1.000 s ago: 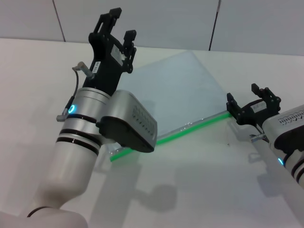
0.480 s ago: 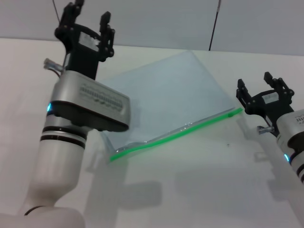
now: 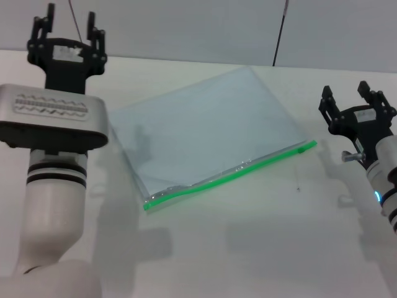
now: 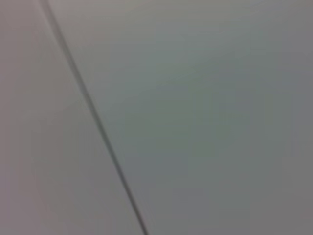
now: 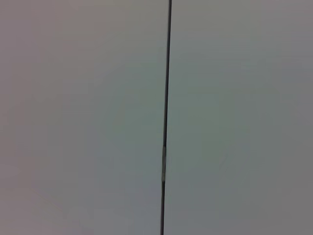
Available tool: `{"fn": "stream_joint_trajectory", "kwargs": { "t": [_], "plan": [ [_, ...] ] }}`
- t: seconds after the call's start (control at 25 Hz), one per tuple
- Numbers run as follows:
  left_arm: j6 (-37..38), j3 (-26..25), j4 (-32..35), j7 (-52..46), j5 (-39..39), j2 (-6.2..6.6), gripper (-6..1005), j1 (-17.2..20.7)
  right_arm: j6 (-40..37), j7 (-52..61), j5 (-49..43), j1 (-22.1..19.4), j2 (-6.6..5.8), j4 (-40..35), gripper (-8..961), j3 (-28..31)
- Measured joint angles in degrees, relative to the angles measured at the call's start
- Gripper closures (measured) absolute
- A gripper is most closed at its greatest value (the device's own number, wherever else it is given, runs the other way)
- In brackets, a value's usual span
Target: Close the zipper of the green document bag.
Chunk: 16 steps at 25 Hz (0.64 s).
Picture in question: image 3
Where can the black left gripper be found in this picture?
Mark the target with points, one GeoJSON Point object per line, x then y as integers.
{"type": "Point", "coordinates": [66, 71]}

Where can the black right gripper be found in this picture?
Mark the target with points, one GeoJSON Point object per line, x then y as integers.
{"type": "Point", "coordinates": [366, 130]}

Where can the green zipper slider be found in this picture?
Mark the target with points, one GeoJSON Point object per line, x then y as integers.
{"type": "Point", "coordinates": [300, 151]}

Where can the clear green-zipper document bag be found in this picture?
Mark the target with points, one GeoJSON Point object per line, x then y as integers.
{"type": "Point", "coordinates": [201, 130]}

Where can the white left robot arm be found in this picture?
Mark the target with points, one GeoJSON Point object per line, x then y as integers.
{"type": "Point", "coordinates": [52, 211]}

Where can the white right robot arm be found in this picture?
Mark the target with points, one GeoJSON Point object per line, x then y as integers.
{"type": "Point", "coordinates": [387, 192]}

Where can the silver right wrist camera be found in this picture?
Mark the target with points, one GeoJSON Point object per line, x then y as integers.
{"type": "Point", "coordinates": [389, 150]}

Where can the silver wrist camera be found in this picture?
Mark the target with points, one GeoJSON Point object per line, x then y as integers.
{"type": "Point", "coordinates": [52, 124]}
{"type": "Point", "coordinates": [389, 150]}

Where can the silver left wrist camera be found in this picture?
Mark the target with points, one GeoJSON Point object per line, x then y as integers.
{"type": "Point", "coordinates": [52, 124]}

